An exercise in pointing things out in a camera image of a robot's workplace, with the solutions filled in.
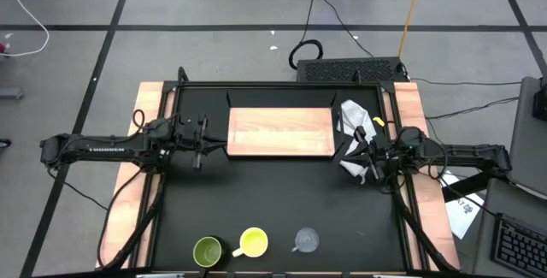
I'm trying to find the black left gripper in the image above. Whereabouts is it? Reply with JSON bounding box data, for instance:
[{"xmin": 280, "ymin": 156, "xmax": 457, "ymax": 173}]
[{"xmin": 170, "ymin": 114, "xmax": 228, "ymax": 171}]

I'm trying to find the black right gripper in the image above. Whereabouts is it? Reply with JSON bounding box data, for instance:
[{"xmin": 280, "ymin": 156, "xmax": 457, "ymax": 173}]
[{"xmin": 333, "ymin": 126, "xmax": 401, "ymax": 181}]

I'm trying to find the clear glass mug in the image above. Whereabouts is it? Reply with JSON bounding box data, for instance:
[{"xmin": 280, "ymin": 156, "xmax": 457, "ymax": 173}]
[{"xmin": 291, "ymin": 227, "xmax": 321, "ymax": 254}]

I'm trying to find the yellow mug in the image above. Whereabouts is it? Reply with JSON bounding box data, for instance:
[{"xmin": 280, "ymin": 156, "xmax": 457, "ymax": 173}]
[{"xmin": 232, "ymin": 227, "xmax": 269, "ymax": 259}]

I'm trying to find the black mug with green inside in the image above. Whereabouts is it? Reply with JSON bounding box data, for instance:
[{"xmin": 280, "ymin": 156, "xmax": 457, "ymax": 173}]
[{"xmin": 192, "ymin": 235, "xmax": 227, "ymax": 269}]

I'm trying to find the white cloth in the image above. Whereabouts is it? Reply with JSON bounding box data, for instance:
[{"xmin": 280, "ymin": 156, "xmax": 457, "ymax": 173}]
[{"xmin": 336, "ymin": 99, "xmax": 378, "ymax": 185}]

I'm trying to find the black computer case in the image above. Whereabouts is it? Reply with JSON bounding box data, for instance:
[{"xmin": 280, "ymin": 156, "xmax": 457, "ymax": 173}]
[{"xmin": 296, "ymin": 56, "xmax": 407, "ymax": 84}]

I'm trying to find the white paper sheet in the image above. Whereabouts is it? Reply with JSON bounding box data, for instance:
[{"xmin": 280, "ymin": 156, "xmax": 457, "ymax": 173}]
[{"xmin": 439, "ymin": 169, "xmax": 486, "ymax": 240}]

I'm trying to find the grey desk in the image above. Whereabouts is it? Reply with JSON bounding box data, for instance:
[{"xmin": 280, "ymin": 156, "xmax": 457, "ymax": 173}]
[{"xmin": 472, "ymin": 177, "xmax": 547, "ymax": 278}]

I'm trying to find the grey desk panel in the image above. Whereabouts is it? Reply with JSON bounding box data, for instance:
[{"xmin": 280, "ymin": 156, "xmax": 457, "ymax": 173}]
[{"xmin": 506, "ymin": 75, "xmax": 547, "ymax": 198}]

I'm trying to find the black keyboard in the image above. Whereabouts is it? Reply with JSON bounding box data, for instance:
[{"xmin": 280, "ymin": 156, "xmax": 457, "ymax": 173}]
[{"xmin": 490, "ymin": 212, "xmax": 547, "ymax": 278}]

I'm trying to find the black device on desk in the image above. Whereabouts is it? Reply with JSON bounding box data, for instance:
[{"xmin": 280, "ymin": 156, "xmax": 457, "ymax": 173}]
[{"xmin": 532, "ymin": 76, "xmax": 547, "ymax": 121}]

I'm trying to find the grey desk foot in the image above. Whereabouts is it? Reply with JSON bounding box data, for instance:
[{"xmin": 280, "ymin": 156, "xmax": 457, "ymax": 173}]
[{"xmin": 0, "ymin": 87, "xmax": 25, "ymax": 101}]

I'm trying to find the wooden shelf with black frame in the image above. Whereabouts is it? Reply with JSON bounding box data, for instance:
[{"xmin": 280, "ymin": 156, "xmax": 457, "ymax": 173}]
[{"xmin": 225, "ymin": 89, "xmax": 343, "ymax": 160}]

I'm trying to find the black aluminium table frame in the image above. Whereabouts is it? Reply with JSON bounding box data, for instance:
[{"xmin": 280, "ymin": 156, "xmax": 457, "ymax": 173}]
[{"xmin": 96, "ymin": 66, "xmax": 462, "ymax": 273}]

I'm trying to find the coiled black cable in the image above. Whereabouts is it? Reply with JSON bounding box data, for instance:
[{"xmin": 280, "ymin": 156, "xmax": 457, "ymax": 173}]
[{"xmin": 288, "ymin": 38, "xmax": 325, "ymax": 72}]

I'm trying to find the black hanging cable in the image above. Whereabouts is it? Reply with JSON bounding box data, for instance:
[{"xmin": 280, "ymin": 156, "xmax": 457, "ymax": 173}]
[{"xmin": 298, "ymin": 0, "xmax": 321, "ymax": 44}]

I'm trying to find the yellow hanging cable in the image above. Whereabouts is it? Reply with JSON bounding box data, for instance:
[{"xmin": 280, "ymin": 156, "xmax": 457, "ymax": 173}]
[{"xmin": 397, "ymin": 0, "xmax": 427, "ymax": 59}]

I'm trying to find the white floor cable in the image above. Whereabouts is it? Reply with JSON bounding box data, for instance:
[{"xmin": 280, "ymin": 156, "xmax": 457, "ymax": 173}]
[{"xmin": 0, "ymin": 0, "xmax": 51, "ymax": 58}]

